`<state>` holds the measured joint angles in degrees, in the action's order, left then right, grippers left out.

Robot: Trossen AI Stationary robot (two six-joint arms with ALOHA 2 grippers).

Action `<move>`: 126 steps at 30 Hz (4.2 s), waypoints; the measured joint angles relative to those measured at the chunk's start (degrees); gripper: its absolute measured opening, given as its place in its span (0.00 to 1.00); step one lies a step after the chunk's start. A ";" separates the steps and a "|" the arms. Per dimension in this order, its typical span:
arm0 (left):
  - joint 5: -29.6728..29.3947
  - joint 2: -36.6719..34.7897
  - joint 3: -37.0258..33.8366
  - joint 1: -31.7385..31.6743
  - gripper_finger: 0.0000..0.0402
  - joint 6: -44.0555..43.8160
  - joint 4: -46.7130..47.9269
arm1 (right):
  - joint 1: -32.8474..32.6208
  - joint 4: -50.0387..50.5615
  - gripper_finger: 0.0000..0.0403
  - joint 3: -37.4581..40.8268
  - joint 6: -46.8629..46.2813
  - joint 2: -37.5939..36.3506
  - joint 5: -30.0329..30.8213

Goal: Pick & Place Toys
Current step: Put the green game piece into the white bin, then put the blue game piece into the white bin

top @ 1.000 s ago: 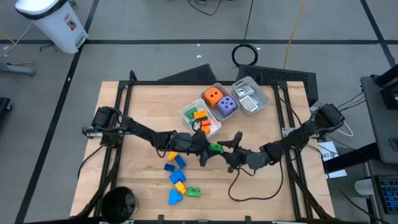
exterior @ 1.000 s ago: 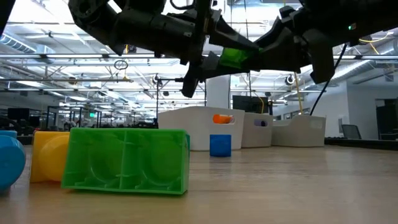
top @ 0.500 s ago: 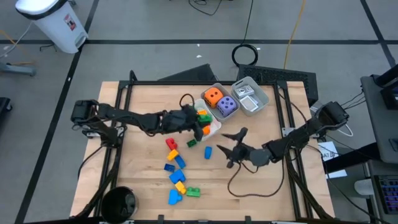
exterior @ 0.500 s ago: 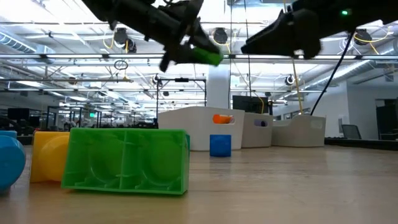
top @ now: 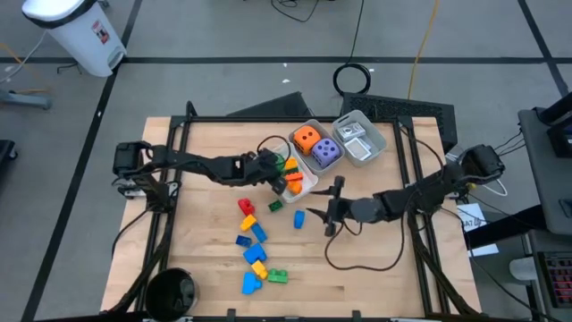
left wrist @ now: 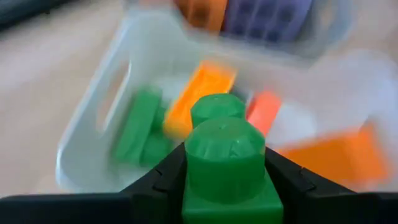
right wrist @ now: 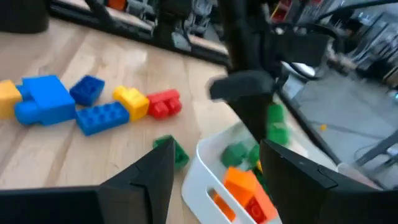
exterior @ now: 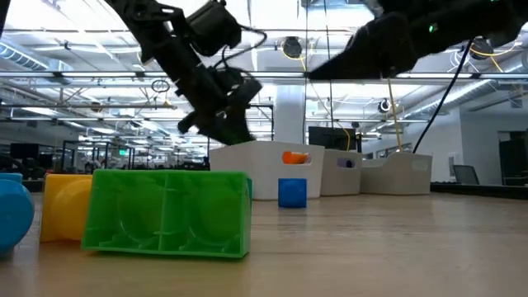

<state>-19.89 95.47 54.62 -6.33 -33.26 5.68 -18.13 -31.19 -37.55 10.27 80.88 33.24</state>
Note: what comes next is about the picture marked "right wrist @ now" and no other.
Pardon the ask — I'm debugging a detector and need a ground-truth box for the small dark blue block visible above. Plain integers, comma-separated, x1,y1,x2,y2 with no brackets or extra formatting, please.
68,75,106,107

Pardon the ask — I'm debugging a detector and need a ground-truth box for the small dark green block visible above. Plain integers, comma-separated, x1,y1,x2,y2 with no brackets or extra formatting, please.
152,134,190,171
247,143,261,166

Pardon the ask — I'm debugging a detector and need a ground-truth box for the green toy block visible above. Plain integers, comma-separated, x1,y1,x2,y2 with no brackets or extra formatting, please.
266,103,290,146
220,141,249,168

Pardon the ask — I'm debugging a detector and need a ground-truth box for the blue eight-stud block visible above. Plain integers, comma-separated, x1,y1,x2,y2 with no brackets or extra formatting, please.
74,101,131,137

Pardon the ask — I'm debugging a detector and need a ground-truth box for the red-orange toy block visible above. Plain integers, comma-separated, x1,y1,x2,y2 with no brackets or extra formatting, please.
244,196,269,224

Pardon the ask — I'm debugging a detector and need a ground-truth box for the red toy block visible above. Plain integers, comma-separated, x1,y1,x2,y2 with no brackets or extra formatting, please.
146,88,183,120

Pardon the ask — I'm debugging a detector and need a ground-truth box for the large orange toy block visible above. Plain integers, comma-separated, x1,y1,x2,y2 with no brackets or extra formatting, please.
213,166,279,222

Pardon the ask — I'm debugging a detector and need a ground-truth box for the yellow toy block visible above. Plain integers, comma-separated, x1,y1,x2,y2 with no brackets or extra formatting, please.
0,79,23,121
112,85,150,122

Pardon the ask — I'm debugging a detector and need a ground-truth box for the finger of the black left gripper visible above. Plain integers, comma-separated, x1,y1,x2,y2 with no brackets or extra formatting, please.
231,99,274,142
208,69,276,104

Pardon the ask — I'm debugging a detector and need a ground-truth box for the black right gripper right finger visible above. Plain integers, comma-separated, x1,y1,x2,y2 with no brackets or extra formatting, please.
259,138,340,224

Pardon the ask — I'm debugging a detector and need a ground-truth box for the black bucket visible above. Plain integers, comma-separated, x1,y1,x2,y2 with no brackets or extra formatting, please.
0,0,51,34

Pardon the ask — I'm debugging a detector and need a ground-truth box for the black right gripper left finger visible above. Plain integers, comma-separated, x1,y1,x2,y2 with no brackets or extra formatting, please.
98,136,177,224

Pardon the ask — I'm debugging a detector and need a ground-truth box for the large blue toy block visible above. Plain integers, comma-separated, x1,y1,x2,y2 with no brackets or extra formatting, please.
14,74,76,127

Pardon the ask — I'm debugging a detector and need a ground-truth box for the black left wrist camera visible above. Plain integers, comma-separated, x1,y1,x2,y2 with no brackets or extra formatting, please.
273,30,331,68

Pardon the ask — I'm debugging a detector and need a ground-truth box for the white plastic storage bin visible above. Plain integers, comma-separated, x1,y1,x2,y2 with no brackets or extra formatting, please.
181,123,312,224

